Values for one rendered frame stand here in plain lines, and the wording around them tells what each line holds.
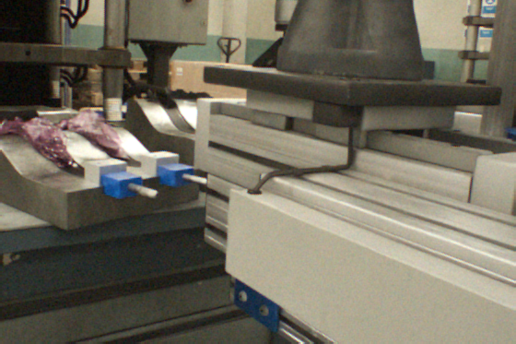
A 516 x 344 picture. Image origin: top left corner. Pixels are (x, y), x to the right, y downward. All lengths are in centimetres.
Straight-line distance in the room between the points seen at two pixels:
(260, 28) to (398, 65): 939
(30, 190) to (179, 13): 117
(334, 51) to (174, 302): 65
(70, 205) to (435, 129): 49
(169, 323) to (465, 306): 81
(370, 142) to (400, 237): 16
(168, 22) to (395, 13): 141
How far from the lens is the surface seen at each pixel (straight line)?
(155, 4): 189
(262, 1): 994
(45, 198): 84
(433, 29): 846
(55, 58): 171
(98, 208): 82
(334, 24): 53
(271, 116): 59
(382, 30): 54
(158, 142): 116
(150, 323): 105
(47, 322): 97
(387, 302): 33
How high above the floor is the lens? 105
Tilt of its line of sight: 10 degrees down
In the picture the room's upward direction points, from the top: 4 degrees clockwise
